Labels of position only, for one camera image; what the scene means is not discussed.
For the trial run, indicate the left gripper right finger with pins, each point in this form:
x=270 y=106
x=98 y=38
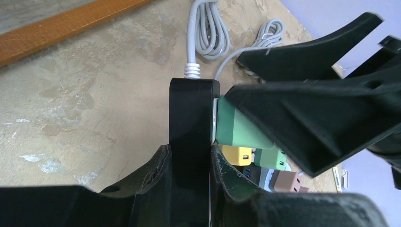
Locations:
x=238 y=202

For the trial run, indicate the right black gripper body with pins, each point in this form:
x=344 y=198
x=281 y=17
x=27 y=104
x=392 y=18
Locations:
x=389 y=148

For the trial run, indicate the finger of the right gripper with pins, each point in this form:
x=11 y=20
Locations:
x=319 y=124
x=311 y=60

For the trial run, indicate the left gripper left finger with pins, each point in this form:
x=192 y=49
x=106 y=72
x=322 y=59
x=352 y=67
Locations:
x=141 y=199

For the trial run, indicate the yellow plug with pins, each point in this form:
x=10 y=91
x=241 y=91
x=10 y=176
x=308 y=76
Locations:
x=237 y=156

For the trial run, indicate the green plug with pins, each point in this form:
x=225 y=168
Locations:
x=273 y=158
x=235 y=129

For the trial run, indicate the black power strip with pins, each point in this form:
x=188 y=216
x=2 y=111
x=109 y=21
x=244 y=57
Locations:
x=190 y=139
x=252 y=172

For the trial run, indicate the white power strip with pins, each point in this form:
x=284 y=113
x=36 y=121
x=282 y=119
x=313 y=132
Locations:
x=266 y=175

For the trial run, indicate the pink plug on hub left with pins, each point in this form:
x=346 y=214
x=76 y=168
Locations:
x=285 y=181

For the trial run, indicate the pink plug on hub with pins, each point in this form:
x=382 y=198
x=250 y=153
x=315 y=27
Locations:
x=285 y=181
x=303 y=189

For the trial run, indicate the pink plug on hub right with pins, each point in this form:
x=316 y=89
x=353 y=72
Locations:
x=303 y=189

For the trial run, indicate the orange white pen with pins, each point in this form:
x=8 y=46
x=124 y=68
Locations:
x=337 y=179

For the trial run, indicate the orange wooden rack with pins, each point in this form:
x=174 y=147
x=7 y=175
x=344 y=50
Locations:
x=29 y=39

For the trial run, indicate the white wall clip lower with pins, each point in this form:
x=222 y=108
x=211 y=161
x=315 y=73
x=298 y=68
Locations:
x=344 y=178

